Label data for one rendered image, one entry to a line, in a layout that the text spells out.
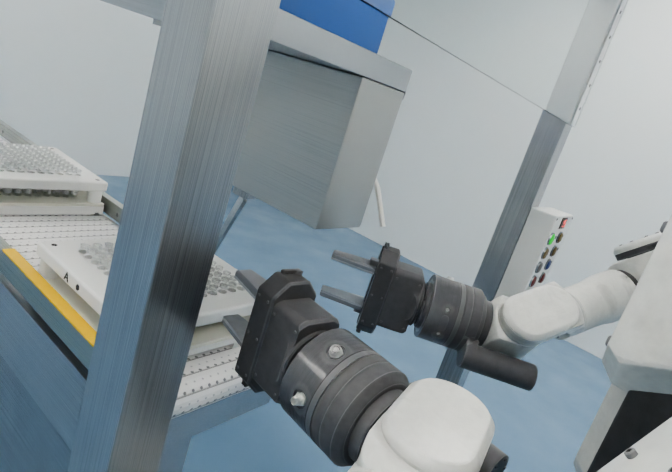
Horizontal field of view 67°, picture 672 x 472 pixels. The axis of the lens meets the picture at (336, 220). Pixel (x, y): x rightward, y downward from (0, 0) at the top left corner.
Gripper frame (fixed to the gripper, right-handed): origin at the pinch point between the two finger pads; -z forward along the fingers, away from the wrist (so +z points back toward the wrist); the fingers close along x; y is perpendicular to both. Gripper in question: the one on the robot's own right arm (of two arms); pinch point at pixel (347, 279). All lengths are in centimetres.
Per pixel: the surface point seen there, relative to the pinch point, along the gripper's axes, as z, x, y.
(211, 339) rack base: -14.8, 12.6, -4.7
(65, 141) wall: -226, 73, 294
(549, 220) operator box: 40, -10, 51
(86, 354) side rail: -26.0, 13.2, -15.4
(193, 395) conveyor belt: -13.6, 16.5, -11.6
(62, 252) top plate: -37.8, 8.1, -3.6
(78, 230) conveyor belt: -50, 15, 21
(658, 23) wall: 148, -127, 309
